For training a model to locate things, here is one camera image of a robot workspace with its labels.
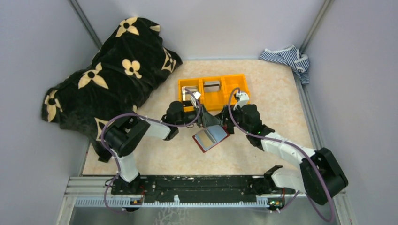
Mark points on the aluminium frame rail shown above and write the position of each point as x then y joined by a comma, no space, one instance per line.
97,192

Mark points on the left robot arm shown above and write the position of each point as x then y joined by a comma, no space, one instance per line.
122,134

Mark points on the yellow plastic bin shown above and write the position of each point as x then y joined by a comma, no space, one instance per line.
230,82
213,100
193,85

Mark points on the yellow plastic bin middle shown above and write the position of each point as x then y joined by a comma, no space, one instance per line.
213,100

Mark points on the red leather card holder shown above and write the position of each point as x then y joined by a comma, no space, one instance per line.
209,137

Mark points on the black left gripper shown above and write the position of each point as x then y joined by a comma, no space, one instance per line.
206,118

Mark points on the yellow plastic bin left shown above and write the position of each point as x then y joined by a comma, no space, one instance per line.
193,85

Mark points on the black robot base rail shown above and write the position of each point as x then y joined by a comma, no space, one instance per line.
197,189

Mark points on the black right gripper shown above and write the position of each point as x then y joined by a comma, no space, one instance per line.
225,115

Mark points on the black floral blanket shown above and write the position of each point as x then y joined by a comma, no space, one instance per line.
129,66

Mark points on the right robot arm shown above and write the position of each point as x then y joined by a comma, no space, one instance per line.
317,173

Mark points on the cards in bin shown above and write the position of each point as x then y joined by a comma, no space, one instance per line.
186,96
211,86

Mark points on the cards in left bin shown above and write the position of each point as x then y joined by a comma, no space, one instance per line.
186,96

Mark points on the cards in middle bin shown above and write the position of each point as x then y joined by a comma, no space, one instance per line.
211,86

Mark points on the yellow plastic bin right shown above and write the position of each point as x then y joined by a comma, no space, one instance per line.
230,82

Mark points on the blue white striped cloth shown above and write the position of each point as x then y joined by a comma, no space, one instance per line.
292,57

